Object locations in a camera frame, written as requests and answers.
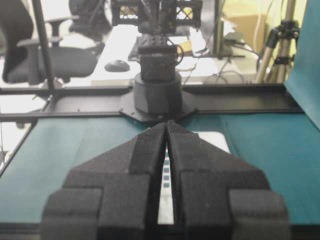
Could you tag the camera tripod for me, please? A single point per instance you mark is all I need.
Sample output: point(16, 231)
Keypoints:
point(276, 61)

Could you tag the white plastic basket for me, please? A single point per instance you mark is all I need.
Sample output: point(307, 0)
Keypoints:
point(165, 212)

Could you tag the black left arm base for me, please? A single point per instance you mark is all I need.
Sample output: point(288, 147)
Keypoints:
point(158, 101)

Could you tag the black frame rail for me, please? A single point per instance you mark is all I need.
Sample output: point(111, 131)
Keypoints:
point(105, 101)

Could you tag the white desk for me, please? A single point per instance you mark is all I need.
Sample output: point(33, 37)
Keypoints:
point(132, 57)

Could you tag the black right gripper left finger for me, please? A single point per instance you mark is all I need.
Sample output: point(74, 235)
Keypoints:
point(113, 196)

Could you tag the black computer mouse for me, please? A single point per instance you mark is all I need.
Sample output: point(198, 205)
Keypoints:
point(117, 66)

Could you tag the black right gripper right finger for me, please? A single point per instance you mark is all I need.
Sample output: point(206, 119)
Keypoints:
point(220, 196)

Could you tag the black vertical pole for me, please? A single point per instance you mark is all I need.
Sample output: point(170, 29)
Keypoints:
point(44, 43)

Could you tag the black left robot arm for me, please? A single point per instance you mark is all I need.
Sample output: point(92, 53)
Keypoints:
point(157, 20)

